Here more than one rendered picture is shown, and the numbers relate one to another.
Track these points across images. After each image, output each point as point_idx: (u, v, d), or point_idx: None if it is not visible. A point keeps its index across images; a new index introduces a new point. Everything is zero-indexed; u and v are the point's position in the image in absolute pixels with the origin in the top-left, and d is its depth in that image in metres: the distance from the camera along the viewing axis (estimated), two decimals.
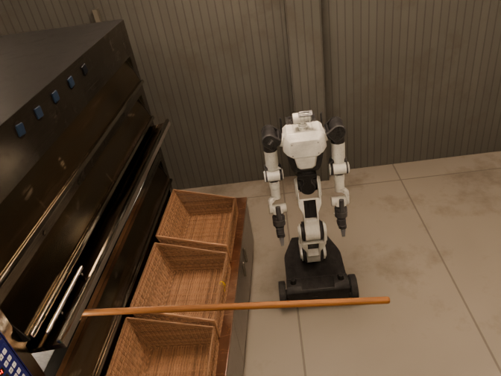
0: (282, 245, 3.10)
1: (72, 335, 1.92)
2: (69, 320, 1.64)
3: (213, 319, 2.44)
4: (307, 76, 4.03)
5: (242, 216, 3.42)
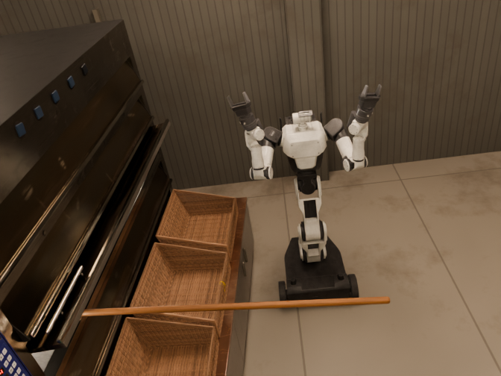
0: (244, 92, 2.44)
1: (72, 335, 1.92)
2: (69, 320, 1.64)
3: (213, 319, 2.44)
4: (307, 76, 4.03)
5: (242, 216, 3.42)
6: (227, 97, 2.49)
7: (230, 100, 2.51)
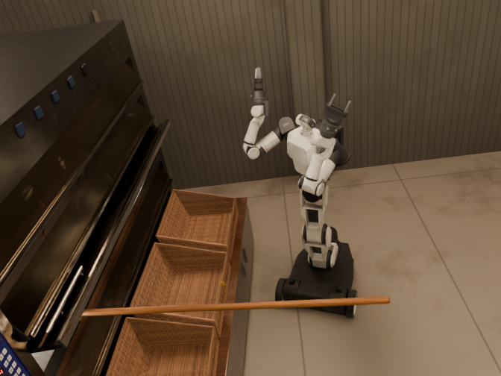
0: (258, 68, 2.65)
1: (72, 335, 1.92)
2: (69, 320, 1.64)
3: (213, 319, 2.44)
4: (307, 76, 4.03)
5: (242, 216, 3.42)
6: (256, 69, 2.76)
7: None
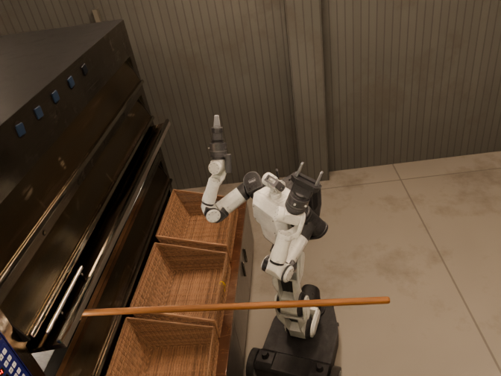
0: (216, 116, 2.17)
1: (72, 335, 1.92)
2: (69, 320, 1.64)
3: (213, 319, 2.44)
4: (307, 76, 4.03)
5: (242, 216, 3.42)
6: (215, 115, 2.27)
7: (218, 119, 2.28)
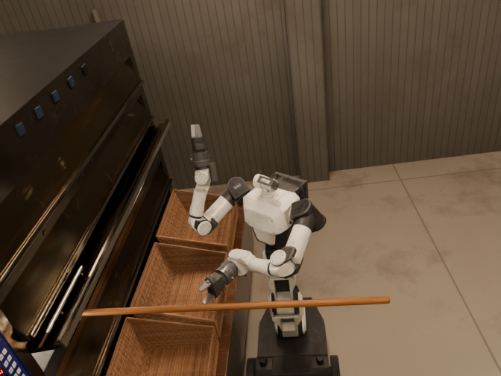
0: (197, 125, 2.11)
1: (72, 335, 1.92)
2: (69, 320, 1.64)
3: (213, 319, 2.44)
4: (307, 76, 4.03)
5: (242, 216, 3.42)
6: (191, 124, 2.21)
7: (194, 130, 2.22)
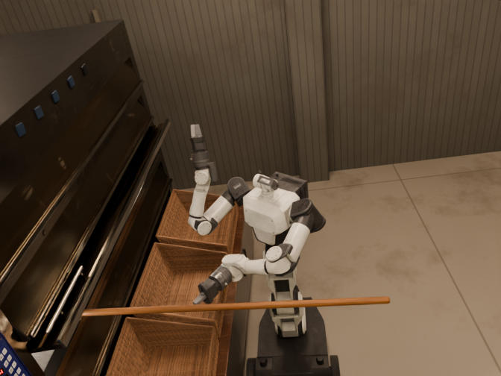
0: (197, 125, 2.11)
1: (72, 335, 1.92)
2: (69, 320, 1.64)
3: (213, 319, 2.44)
4: (307, 76, 4.03)
5: (242, 216, 3.42)
6: (190, 124, 2.21)
7: (194, 130, 2.22)
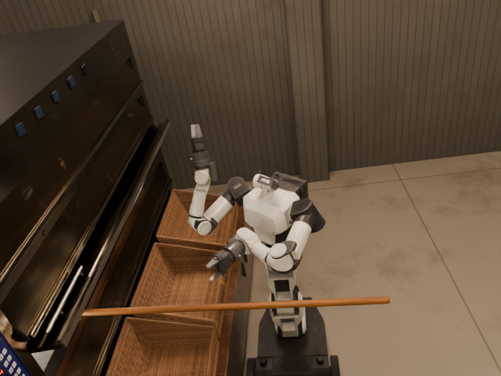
0: (197, 124, 2.11)
1: (72, 335, 1.92)
2: (69, 320, 1.64)
3: (213, 319, 2.44)
4: (307, 76, 4.03)
5: (242, 216, 3.42)
6: (191, 124, 2.21)
7: (194, 129, 2.22)
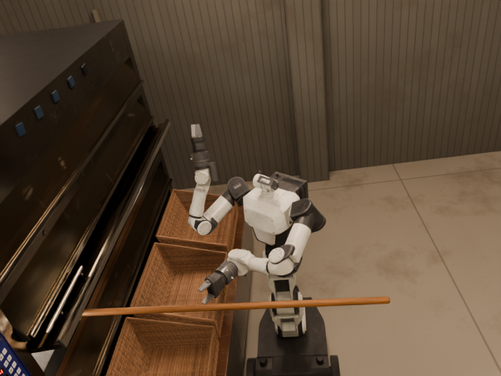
0: (197, 124, 2.12)
1: (72, 335, 1.92)
2: (69, 320, 1.64)
3: (213, 319, 2.44)
4: (307, 76, 4.03)
5: (242, 216, 3.42)
6: (191, 124, 2.22)
7: (194, 129, 2.22)
